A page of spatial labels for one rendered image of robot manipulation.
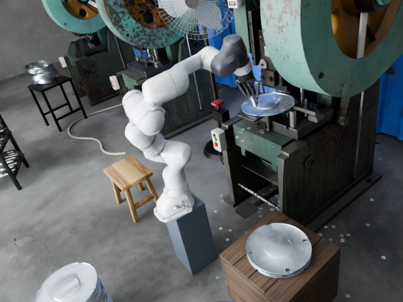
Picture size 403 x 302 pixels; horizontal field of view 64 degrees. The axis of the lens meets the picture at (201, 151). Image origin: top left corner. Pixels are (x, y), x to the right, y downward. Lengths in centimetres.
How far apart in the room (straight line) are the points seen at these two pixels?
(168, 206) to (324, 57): 98
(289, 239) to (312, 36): 90
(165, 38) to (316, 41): 183
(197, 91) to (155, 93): 219
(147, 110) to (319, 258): 98
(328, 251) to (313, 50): 88
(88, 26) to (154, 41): 174
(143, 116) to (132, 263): 119
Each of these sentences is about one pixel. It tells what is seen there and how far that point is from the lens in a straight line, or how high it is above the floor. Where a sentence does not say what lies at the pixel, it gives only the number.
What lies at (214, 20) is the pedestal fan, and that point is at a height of 113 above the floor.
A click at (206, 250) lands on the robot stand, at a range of 195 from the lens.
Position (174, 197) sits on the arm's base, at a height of 55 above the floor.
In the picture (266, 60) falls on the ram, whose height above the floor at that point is 102.
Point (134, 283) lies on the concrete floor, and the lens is 209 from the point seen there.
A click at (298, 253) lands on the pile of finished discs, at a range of 156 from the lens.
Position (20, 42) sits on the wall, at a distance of 791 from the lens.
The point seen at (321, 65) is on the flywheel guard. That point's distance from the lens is 131.
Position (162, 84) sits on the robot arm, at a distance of 124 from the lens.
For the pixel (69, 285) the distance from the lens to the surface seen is 177.
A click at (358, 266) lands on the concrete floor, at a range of 203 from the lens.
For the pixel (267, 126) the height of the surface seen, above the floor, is 68.
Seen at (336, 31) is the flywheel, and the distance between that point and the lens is 148.
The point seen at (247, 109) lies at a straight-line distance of 182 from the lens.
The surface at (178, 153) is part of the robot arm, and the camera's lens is 148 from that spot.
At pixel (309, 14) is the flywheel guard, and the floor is 133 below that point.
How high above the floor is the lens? 158
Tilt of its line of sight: 32 degrees down
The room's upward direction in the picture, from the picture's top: 12 degrees counter-clockwise
